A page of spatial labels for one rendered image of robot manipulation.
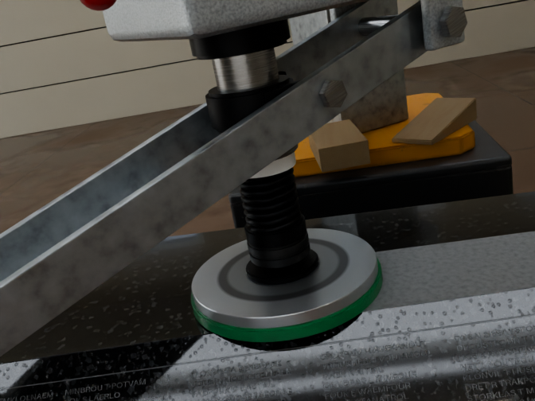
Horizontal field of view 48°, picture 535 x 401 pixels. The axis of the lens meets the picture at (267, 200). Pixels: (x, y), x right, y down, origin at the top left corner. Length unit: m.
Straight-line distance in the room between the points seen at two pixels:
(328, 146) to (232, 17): 0.74
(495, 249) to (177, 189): 0.38
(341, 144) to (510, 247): 0.54
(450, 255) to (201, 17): 0.41
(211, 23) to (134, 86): 6.54
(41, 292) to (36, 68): 6.83
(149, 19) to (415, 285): 0.38
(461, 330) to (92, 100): 6.70
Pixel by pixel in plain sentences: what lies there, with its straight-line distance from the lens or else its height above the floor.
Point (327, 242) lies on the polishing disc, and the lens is 0.74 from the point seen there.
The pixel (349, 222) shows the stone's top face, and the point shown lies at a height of 0.82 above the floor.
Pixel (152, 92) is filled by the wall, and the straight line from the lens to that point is 6.99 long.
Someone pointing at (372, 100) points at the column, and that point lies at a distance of 1.46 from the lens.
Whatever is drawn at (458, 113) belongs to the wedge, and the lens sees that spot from 1.40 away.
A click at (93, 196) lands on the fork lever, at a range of 0.64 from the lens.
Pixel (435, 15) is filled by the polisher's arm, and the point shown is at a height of 1.09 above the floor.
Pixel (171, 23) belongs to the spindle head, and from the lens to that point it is 0.51.
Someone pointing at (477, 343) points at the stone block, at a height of 0.79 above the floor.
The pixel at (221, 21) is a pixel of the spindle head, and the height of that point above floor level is 1.13.
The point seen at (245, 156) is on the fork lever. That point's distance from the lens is 0.57.
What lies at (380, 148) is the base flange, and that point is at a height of 0.78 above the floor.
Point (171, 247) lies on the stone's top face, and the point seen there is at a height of 0.82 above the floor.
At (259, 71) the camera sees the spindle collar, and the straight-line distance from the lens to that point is 0.60.
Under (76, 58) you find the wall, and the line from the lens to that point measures 7.16.
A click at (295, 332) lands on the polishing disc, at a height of 0.83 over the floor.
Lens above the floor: 1.16
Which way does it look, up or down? 20 degrees down
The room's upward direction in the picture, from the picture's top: 11 degrees counter-clockwise
